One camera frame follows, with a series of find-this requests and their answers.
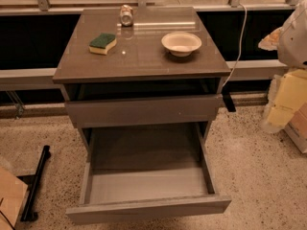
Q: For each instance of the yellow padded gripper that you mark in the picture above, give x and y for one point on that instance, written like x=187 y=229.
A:
x=294 y=45

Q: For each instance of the grey drawer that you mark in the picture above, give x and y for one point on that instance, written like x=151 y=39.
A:
x=147 y=111
x=146 y=172

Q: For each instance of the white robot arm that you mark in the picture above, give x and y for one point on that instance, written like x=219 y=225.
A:
x=290 y=40

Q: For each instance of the grey top drawer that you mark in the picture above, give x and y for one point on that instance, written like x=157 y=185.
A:
x=147 y=111

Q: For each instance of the grey drawer cabinet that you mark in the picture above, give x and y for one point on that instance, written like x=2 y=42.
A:
x=139 y=66

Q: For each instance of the cardboard box right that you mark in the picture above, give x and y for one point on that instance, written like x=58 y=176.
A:
x=297 y=129

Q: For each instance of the white bowl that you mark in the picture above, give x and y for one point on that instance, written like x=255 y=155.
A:
x=181 y=44

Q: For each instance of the crushed metal can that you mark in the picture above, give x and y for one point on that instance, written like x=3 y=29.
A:
x=126 y=15

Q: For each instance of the green yellow sponge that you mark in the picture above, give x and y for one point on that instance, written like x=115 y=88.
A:
x=102 y=44

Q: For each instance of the black metal bar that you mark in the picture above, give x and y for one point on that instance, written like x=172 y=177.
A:
x=33 y=180

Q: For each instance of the cardboard piece left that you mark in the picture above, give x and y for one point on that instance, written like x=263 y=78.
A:
x=12 y=194

